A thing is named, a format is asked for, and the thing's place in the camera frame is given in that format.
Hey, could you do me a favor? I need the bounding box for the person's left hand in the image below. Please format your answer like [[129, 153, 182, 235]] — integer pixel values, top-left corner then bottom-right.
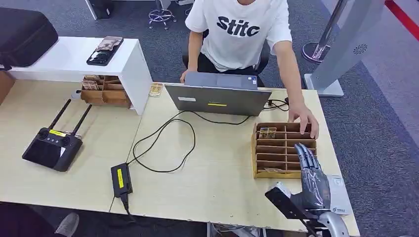
[[288, 101, 320, 140]]

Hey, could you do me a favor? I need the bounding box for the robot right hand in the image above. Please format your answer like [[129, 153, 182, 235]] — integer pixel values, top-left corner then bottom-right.
[[290, 143, 332, 213]]

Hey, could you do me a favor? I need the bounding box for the person's right hand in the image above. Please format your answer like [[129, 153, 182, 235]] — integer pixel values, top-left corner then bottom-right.
[[179, 68, 198, 84]]

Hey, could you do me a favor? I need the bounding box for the wooden slotted card box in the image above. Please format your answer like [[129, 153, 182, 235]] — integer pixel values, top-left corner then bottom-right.
[[251, 122, 318, 180]]

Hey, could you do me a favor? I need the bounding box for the white flat router box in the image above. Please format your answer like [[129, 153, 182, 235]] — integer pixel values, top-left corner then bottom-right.
[[325, 175, 354, 216]]

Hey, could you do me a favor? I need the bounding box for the grey laptop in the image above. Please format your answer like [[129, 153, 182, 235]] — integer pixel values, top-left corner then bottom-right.
[[164, 71, 272, 117]]

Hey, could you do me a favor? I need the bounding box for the person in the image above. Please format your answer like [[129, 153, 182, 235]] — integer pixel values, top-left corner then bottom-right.
[[179, 0, 320, 140]]

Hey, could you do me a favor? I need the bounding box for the chrome chair base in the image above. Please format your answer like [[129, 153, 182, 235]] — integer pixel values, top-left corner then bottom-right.
[[148, 0, 177, 31]]

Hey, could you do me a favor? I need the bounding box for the wooden compartment box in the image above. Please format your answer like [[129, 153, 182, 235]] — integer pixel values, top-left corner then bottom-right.
[[80, 75, 132, 109]]

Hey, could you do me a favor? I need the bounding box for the patterned brown phone case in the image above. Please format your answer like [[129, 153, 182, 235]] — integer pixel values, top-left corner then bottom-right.
[[96, 36, 123, 52]]

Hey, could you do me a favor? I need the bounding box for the grey kiosk stand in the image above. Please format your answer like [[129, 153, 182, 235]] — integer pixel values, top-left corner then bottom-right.
[[303, 0, 385, 97]]

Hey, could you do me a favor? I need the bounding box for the black smartphone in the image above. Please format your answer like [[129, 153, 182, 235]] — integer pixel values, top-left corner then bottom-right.
[[86, 37, 125, 67]]

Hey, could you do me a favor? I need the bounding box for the dark cabinet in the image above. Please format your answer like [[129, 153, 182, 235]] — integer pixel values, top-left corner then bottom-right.
[[85, 0, 114, 20]]

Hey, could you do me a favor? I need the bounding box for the white desk shelf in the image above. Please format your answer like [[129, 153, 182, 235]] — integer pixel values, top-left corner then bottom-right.
[[9, 36, 153, 116]]

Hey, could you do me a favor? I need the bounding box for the black power adapter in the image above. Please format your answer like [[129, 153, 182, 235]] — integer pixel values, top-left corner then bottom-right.
[[110, 162, 133, 198]]

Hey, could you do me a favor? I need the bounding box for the red barrier belt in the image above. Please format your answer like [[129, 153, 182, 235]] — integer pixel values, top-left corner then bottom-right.
[[383, 0, 419, 40]]

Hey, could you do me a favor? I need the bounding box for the black controller with antennas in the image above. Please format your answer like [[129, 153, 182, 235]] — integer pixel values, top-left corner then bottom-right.
[[22, 99, 92, 172]]

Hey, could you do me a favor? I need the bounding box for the black hard case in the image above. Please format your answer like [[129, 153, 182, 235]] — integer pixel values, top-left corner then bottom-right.
[[0, 7, 59, 70]]

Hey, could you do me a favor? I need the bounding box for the brown cardboard box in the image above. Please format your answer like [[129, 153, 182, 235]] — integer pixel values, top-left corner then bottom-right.
[[0, 71, 16, 105]]

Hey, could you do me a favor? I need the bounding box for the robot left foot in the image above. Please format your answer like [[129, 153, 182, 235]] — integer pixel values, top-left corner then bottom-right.
[[55, 212, 80, 237]]

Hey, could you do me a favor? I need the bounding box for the black hard drive cable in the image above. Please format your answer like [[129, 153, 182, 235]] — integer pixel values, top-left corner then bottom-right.
[[263, 98, 290, 112]]

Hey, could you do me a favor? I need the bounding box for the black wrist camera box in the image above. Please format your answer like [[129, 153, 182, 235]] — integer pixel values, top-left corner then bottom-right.
[[264, 182, 310, 220]]

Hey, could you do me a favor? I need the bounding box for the chrome stanchion post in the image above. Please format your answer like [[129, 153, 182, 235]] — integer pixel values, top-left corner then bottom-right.
[[301, 0, 348, 63]]

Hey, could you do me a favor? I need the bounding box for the black laptop power cable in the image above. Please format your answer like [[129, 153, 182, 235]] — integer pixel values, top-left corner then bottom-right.
[[126, 110, 251, 173]]

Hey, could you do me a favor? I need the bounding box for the black mains cable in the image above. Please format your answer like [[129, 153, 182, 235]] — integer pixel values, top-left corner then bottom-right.
[[108, 194, 135, 222]]

